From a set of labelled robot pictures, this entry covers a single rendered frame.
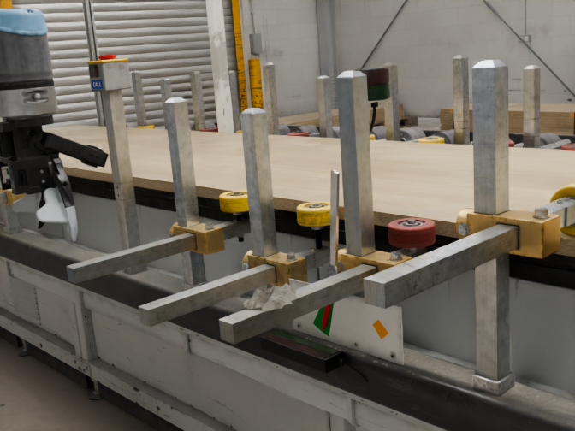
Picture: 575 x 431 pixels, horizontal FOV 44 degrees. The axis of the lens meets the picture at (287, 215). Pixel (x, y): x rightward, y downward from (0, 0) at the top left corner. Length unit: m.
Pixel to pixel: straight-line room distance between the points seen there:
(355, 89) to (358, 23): 10.10
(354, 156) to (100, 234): 1.38
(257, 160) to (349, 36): 10.09
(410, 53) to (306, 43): 1.79
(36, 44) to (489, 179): 0.70
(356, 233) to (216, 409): 1.10
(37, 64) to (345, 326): 0.66
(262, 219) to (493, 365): 0.52
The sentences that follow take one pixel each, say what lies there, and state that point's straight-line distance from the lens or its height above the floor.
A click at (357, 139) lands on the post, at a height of 1.06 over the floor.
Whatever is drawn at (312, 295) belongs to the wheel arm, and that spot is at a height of 0.86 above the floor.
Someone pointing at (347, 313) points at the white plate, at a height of 0.77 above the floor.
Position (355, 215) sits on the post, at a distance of 1.19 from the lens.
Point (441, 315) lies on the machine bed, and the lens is 1.42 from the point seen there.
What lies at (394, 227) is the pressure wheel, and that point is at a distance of 1.23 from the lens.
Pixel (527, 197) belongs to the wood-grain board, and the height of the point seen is 0.90.
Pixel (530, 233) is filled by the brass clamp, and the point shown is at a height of 0.95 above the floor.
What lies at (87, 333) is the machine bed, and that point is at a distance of 2.72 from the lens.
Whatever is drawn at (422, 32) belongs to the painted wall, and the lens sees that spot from 10.42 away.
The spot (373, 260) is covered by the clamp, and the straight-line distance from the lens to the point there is 1.18.
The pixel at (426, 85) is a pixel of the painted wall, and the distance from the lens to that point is 10.41.
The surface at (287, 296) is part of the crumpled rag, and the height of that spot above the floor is 0.87.
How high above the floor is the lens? 1.21
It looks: 13 degrees down
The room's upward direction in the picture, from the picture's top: 4 degrees counter-clockwise
